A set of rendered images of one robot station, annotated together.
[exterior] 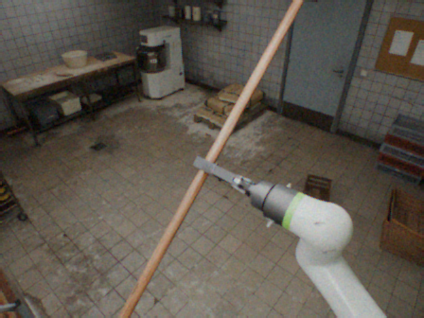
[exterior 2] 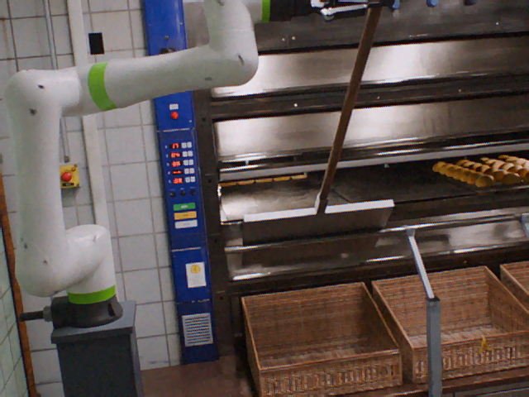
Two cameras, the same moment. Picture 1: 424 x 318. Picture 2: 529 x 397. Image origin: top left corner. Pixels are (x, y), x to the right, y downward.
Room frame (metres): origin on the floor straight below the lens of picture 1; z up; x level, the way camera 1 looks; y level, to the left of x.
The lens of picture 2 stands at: (1.43, -1.33, 1.80)
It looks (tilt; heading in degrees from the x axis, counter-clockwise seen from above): 11 degrees down; 132
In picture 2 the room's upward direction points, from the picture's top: 5 degrees counter-clockwise
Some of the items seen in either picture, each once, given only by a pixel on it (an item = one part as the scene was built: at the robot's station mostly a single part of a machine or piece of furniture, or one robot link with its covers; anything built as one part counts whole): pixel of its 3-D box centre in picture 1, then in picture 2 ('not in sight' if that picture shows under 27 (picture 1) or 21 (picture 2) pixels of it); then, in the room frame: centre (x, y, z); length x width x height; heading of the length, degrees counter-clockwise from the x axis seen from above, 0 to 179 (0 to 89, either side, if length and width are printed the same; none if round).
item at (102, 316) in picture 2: not in sight; (72, 308); (-0.06, -0.48, 1.23); 0.26 x 0.15 x 0.06; 50
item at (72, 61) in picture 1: (76, 60); not in sight; (4.88, 2.41, 1.01); 0.43 x 0.42 x 0.21; 139
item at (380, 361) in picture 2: not in sight; (316, 338); (-0.12, 0.63, 0.72); 0.56 x 0.49 x 0.28; 50
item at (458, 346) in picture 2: not in sight; (452, 319); (0.26, 1.08, 0.72); 0.56 x 0.49 x 0.28; 51
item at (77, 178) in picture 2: not in sight; (68, 174); (-0.90, 0.07, 1.46); 0.10 x 0.07 x 0.10; 49
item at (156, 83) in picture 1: (159, 63); not in sight; (5.68, 1.09, 0.66); 0.92 x 0.59 x 1.32; 139
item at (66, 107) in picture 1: (65, 103); not in sight; (4.50, 2.63, 0.35); 0.50 x 0.36 x 0.24; 51
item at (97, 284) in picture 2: not in sight; (84, 262); (-0.02, -0.44, 1.36); 0.16 x 0.13 x 0.19; 110
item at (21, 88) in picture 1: (79, 93); not in sight; (4.71, 2.45, 0.45); 2.20 x 0.80 x 0.90; 139
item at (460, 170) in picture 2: not in sight; (495, 169); (0.09, 1.97, 1.21); 0.61 x 0.48 x 0.06; 139
